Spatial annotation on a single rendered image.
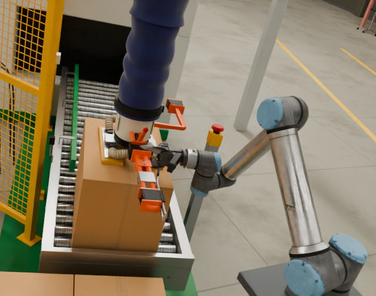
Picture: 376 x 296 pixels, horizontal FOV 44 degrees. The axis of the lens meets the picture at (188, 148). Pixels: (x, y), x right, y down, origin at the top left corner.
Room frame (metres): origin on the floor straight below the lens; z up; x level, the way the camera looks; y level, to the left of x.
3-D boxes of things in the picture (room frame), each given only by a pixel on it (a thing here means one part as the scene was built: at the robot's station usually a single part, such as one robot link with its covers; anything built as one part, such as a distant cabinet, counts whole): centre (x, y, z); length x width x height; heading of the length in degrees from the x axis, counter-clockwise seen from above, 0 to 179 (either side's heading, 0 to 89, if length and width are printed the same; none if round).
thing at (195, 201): (2.37, -0.13, 0.50); 0.07 x 0.07 x 1.00; 18
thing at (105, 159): (1.99, 0.37, 0.97); 0.34 x 0.10 x 0.05; 19
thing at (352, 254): (1.51, -0.69, 0.99); 0.17 x 0.15 x 0.18; 134
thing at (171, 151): (1.83, 0.06, 1.07); 0.12 x 0.09 x 0.08; 108
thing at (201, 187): (1.89, -0.11, 0.96); 0.12 x 0.09 x 0.12; 134
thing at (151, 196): (1.45, 0.09, 1.08); 0.08 x 0.07 x 0.05; 19
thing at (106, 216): (2.00, 0.29, 0.75); 0.60 x 0.40 x 0.40; 17
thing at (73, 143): (3.03, 0.90, 0.60); 1.60 x 0.11 x 0.09; 18
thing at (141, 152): (1.78, 0.20, 1.08); 0.10 x 0.08 x 0.06; 109
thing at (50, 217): (2.68, 0.84, 0.50); 2.31 x 0.05 x 0.19; 18
